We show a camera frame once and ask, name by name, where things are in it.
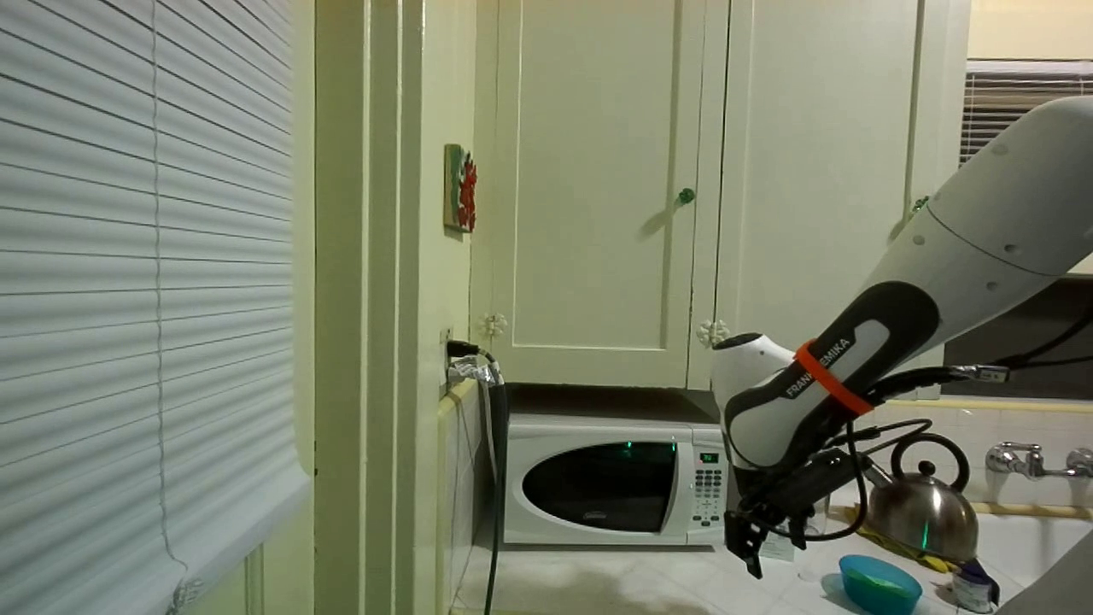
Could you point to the red wall decoration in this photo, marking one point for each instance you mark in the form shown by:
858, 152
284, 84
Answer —
461, 190

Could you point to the small window blind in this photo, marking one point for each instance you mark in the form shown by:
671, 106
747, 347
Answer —
1013, 106

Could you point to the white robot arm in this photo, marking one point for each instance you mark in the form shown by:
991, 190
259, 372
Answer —
979, 250

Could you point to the white microwave oven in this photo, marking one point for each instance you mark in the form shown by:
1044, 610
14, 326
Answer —
614, 484

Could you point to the cream cabinet door green knob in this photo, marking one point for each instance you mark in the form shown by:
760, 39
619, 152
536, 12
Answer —
583, 171

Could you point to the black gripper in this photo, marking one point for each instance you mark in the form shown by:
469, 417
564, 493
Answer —
802, 491

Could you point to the blue plastic bowl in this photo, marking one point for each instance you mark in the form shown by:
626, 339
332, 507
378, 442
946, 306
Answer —
879, 581

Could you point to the cream cabinet door white knob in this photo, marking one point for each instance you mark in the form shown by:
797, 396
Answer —
821, 149

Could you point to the large white window blind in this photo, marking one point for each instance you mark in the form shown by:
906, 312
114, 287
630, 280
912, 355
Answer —
137, 286

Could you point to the white sink basin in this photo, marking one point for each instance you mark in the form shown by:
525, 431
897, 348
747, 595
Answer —
1029, 534

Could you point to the small dark counter item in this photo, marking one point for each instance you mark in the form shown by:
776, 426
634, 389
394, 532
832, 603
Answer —
974, 586

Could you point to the yellow cloth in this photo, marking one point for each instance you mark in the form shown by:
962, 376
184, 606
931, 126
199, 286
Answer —
939, 561

